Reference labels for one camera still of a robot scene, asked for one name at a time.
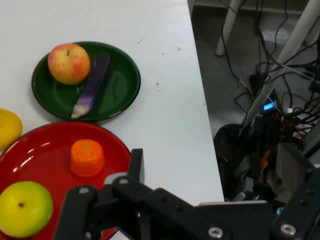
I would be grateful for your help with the green toy apple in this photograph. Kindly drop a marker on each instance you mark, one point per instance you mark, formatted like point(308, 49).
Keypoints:
point(25, 210)

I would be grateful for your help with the yellow toy lemon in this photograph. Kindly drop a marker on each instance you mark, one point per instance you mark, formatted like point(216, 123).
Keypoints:
point(8, 127)

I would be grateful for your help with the orange toy carrot piece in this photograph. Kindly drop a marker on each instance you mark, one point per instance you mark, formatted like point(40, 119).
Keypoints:
point(86, 160)

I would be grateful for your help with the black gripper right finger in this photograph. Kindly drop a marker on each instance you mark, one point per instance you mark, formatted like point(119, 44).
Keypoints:
point(300, 217)

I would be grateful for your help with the device with blue display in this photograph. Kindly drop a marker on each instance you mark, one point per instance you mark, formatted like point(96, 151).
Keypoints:
point(268, 107)

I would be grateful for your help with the black round bin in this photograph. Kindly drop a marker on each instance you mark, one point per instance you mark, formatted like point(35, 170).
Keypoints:
point(227, 150)

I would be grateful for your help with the straight white metal leg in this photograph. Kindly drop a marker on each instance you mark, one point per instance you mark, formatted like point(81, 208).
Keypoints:
point(228, 25)

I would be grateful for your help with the red yellow toy apple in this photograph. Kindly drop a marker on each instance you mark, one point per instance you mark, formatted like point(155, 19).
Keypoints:
point(68, 65)

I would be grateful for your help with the red round plate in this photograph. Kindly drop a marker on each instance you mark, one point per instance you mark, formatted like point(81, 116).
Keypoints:
point(45, 162)

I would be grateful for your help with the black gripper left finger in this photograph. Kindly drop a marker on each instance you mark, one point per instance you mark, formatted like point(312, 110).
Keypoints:
point(82, 212)

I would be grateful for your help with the dark green round plate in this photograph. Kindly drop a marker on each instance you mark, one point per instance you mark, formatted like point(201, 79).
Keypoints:
point(120, 82)

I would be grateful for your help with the purple toy eggplant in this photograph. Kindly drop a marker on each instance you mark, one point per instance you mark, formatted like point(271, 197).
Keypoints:
point(96, 80)

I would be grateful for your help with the slanted white metal leg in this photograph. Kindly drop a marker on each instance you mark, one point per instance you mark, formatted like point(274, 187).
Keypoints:
point(290, 45)

